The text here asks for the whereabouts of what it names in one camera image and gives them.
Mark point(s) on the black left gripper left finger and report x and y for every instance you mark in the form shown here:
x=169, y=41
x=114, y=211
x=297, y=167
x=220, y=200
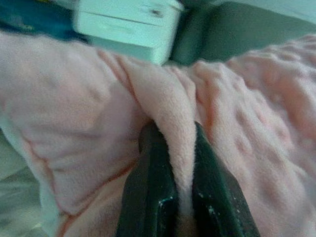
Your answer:
x=150, y=192

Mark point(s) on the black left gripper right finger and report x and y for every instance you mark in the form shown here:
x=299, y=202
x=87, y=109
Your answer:
x=217, y=197

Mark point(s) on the pink dotted plush pillow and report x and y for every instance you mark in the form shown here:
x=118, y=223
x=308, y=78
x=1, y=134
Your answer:
x=86, y=111

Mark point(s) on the light blue child chair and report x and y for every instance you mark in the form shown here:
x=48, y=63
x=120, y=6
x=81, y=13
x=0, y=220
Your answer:
x=128, y=27

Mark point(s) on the blue suitcase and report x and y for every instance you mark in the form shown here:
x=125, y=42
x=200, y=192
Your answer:
x=37, y=17

